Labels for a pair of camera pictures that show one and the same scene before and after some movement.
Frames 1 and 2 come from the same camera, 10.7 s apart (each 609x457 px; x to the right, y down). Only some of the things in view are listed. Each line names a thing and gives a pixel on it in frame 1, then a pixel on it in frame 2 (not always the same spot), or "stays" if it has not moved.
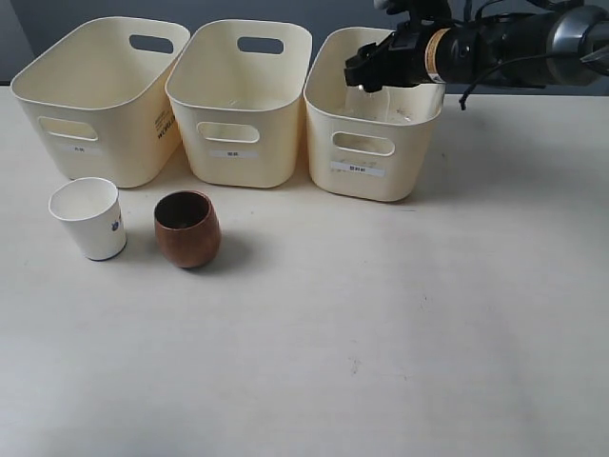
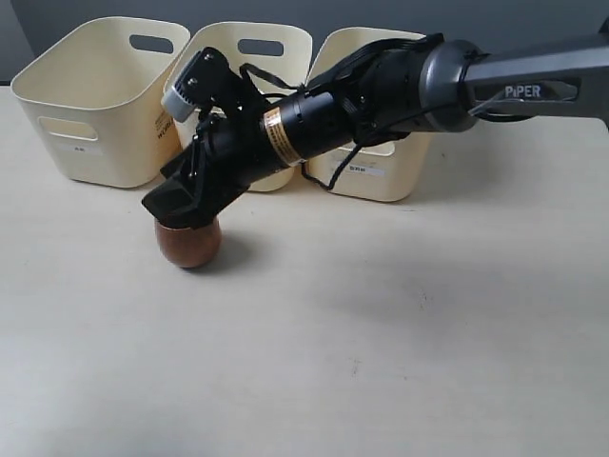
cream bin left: x=99 y=98 stays
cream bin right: x=365 y=144 stays
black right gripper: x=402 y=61 → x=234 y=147
